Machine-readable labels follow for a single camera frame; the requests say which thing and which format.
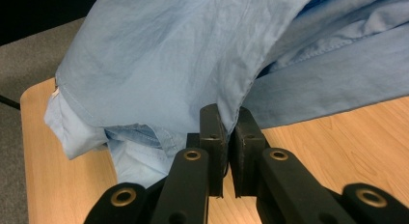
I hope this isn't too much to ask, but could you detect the light blue shirt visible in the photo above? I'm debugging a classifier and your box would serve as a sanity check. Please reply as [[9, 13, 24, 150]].
[[43, 0, 409, 189]]

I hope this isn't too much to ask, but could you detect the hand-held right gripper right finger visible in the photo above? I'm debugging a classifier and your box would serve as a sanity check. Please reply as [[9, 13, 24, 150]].
[[228, 106, 270, 199]]

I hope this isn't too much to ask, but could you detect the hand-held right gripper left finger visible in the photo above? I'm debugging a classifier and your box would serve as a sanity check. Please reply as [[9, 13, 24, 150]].
[[199, 103, 230, 199]]

